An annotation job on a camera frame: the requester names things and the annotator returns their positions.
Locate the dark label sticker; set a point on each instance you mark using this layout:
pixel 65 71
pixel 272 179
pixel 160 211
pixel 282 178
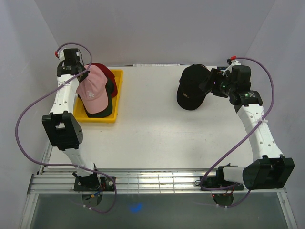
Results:
pixel 222 68

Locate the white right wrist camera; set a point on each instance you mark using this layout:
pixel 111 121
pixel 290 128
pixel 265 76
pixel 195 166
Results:
pixel 232 61

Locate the yellow plastic tray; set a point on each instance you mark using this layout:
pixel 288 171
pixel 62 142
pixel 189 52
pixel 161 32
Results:
pixel 80 113

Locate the dark green baseball cap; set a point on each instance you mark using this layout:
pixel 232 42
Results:
pixel 108 110

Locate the red baseball cap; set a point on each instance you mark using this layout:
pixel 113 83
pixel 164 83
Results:
pixel 108 73

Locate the black baseball cap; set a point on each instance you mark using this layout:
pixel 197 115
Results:
pixel 189 96

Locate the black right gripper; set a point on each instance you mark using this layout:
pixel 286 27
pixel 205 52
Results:
pixel 215 76

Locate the pink baseball cap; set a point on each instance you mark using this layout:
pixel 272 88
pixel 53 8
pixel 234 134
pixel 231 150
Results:
pixel 92 91

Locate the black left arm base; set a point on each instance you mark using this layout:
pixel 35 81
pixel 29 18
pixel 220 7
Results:
pixel 106 185

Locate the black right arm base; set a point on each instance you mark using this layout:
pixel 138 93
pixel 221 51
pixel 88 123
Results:
pixel 213 183

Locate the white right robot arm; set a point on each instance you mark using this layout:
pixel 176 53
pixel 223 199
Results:
pixel 270 169

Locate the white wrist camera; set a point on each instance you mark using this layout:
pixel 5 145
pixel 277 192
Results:
pixel 60 54
pixel 232 61

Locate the aluminium mounting rail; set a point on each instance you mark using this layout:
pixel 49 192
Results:
pixel 128 181

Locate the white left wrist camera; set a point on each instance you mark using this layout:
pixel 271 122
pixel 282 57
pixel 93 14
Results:
pixel 60 54

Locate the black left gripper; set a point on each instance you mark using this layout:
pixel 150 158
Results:
pixel 85 74

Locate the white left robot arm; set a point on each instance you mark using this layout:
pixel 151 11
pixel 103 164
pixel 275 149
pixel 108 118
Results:
pixel 62 128

